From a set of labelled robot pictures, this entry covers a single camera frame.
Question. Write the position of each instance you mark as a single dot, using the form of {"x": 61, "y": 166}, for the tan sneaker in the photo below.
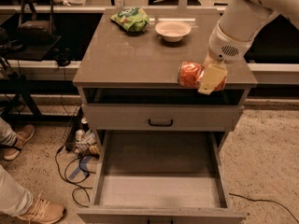
{"x": 43, "y": 212}
{"x": 22, "y": 137}

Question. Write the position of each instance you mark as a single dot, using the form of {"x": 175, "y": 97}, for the red coke can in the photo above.
{"x": 187, "y": 75}

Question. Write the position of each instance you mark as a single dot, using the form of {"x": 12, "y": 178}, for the black low side table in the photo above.
{"x": 28, "y": 80}

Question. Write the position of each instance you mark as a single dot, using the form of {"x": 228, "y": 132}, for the tan sneaker far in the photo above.
{"x": 22, "y": 137}

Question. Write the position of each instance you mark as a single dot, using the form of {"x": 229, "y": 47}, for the light trouser leg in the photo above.
{"x": 7, "y": 136}
{"x": 15, "y": 200}

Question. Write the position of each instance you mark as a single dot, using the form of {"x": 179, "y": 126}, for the tan sneaker near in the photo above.
{"x": 43, "y": 212}

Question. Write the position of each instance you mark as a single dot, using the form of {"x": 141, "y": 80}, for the black headphones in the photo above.
{"x": 63, "y": 57}

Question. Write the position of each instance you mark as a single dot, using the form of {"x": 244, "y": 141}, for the light trouser leg far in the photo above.
{"x": 7, "y": 136}

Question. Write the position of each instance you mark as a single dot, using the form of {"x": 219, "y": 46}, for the white bowl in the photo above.
{"x": 172, "y": 31}

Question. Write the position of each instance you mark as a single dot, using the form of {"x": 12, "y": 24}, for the closed top drawer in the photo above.
{"x": 199, "y": 118}

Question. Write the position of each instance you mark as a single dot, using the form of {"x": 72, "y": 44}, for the open middle drawer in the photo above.
{"x": 159, "y": 178}

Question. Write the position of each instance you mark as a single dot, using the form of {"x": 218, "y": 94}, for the black drawer handle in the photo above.
{"x": 160, "y": 123}

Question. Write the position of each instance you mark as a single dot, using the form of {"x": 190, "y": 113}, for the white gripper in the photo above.
{"x": 222, "y": 47}

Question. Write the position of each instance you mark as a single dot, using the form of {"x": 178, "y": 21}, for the light trouser leg near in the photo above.
{"x": 15, "y": 200}

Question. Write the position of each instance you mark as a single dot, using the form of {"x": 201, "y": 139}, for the grey drawer cabinet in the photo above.
{"x": 122, "y": 69}

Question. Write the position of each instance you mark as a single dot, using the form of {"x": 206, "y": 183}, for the dark bag on shelf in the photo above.
{"x": 35, "y": 32}

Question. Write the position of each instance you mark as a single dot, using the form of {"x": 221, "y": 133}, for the green chip bag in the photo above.
{"x": 133, "y": 19}

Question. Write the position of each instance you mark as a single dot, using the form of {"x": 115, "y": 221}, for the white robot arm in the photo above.
{"x": 235, "y": 32}

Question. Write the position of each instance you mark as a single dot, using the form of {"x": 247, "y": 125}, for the pile of cans and bottles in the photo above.
{"x": 85, "y": 141}

